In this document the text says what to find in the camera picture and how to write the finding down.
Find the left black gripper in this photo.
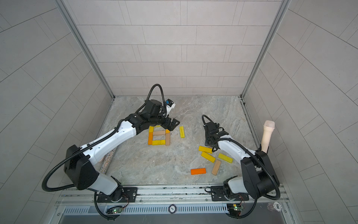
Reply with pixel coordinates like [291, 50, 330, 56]
[149, 109, 181, 131]

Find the tan block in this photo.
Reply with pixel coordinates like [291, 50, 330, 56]
[212, 159, 221, 175]
[165, 133, 171, 146]
[153, 130, 166, 136]

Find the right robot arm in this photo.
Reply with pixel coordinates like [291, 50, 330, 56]
[203, 121, 281, 200]

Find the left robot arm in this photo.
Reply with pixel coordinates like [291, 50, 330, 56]
[42, 97, 180, 202]

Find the beige microphone on stand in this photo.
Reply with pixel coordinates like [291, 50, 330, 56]
[261, 120, 275, 153]

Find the glitter silver microphone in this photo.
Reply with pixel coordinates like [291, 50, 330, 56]
[99, 148, 116, 174]

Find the right circuit board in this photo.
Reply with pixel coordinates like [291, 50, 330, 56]
[227, 204, 244, 217]

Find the circuit board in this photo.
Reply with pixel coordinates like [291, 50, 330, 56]
[106, 206, 124, 215]
[227, 204, 244, 217]

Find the left circuit board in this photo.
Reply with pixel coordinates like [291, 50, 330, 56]
[106, 206, 124, 215]

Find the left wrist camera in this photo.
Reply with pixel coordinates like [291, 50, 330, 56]
[166, 99, 175, 116]

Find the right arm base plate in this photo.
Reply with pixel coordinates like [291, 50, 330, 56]
[204, 186, 249, 202]

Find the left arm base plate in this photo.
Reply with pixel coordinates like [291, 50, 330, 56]
[97, 187, 138, 203]

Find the aluminium rail frame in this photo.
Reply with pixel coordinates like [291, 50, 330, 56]
[58, 184, 289, 205]

